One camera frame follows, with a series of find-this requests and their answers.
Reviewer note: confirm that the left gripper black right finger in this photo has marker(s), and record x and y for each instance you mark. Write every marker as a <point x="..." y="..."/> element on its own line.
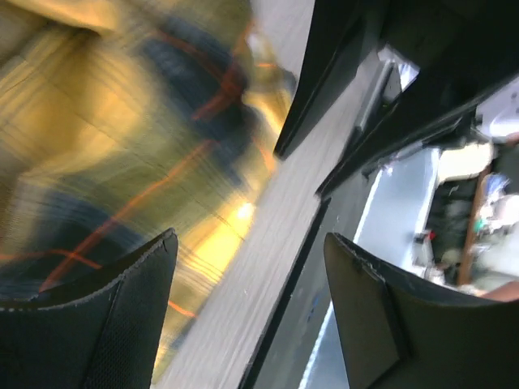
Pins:
<point x="398" y="330"/>

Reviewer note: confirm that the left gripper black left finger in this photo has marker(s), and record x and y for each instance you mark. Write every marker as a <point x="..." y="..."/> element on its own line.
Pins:
<point x="99" y="331"/>

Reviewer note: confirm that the yellow plaid long sleeve shirt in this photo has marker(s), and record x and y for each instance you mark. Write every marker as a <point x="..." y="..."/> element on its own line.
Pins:
<point x="121" y="119"/>

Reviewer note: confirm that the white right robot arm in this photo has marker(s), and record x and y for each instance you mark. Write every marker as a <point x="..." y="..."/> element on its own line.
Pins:
<point x="441" y="72"/>

